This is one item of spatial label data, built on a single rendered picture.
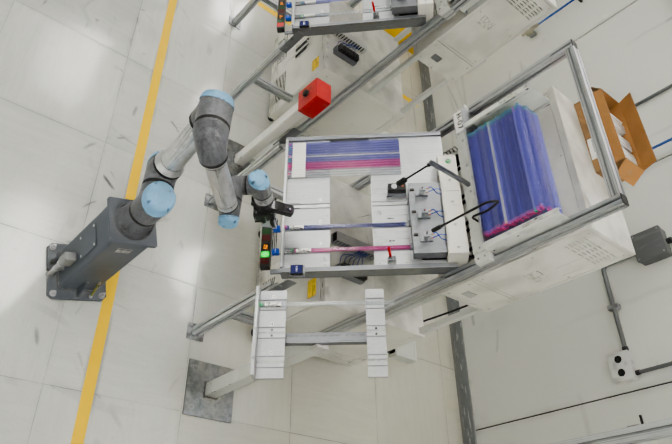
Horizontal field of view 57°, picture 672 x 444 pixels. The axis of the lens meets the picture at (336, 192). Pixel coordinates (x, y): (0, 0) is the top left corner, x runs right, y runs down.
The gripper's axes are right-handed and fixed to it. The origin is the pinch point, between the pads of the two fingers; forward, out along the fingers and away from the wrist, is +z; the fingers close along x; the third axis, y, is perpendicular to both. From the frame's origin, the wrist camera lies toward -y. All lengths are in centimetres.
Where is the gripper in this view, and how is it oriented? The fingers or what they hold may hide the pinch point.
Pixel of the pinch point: (275, 225)
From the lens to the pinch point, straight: 263.1
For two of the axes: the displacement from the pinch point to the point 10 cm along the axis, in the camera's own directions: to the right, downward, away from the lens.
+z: 0.5, 5.7, 8.2
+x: 0.1, 8.2, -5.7
